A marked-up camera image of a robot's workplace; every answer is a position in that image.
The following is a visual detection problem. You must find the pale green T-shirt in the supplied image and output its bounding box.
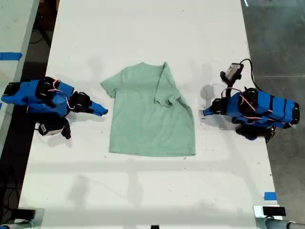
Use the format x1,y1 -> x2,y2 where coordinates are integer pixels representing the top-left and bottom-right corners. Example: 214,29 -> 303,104
100,61 -> 196,157

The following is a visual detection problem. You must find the long blue tape strip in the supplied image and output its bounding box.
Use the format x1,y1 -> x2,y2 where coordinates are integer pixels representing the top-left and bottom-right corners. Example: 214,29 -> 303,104
0,52 -> 23,61

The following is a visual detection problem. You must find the small black box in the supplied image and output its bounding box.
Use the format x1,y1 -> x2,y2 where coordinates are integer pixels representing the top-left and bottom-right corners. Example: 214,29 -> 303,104
17,208 -> 37,220
262,207 -> 286,217

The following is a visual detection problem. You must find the grey pipe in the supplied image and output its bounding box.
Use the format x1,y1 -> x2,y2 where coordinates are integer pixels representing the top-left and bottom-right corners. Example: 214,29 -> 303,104
264,218 -> 297,229

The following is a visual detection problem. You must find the camera black stalk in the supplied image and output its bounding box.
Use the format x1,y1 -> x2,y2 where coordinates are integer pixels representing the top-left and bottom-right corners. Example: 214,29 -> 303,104
224,77 -> 237,96
60,117 -> 72,140

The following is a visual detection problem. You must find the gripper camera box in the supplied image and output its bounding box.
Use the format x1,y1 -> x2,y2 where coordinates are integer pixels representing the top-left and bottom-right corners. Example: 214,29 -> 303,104
35,122 -> 64,137
220,62 -> 244,81

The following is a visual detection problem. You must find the camera black cable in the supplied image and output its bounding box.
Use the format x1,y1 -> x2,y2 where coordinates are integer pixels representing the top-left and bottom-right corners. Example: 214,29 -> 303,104
239,58 -> 263,91

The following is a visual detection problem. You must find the black floor cable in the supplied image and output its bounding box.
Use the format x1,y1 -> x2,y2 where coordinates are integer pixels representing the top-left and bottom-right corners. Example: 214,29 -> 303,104
30,22 -> 52,47

